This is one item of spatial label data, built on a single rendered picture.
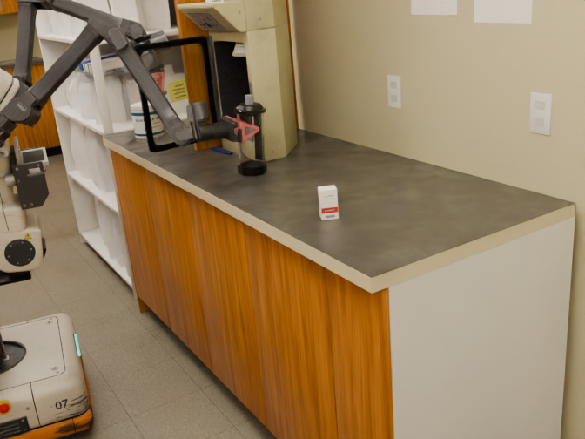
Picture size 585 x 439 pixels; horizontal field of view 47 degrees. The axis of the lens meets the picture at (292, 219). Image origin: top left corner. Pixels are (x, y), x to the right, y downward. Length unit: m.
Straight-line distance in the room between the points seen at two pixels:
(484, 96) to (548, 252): 0.53
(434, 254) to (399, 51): 0.99
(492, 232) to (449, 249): 0.15
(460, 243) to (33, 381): 1.65
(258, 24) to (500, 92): 0.87
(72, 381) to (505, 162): 1.68
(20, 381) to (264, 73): 1.42
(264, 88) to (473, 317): 1.15
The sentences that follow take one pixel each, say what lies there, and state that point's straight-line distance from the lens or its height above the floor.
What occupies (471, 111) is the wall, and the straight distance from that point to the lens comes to 2.20.
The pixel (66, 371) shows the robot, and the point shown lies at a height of 0.28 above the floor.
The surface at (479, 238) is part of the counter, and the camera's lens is 1.71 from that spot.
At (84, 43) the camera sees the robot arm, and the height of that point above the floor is 1.43.
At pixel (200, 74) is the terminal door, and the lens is 2.67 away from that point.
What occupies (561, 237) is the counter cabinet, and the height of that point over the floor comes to 0.85.
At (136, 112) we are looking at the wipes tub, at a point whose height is 1.06.
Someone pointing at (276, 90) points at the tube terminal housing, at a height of 1.19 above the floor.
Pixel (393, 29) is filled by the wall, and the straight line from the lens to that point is 2.43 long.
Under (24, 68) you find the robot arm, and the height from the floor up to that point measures 1.33.
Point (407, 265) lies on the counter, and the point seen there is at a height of 0.94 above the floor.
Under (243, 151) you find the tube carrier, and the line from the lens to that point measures 2.30.
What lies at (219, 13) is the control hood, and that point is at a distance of 2.36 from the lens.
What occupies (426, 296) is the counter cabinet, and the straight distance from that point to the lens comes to 1.64.
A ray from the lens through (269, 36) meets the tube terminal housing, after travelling 2.45.
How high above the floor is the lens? 1.59
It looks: 20 degrees down
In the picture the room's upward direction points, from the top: 5 degrees counter-clockwise
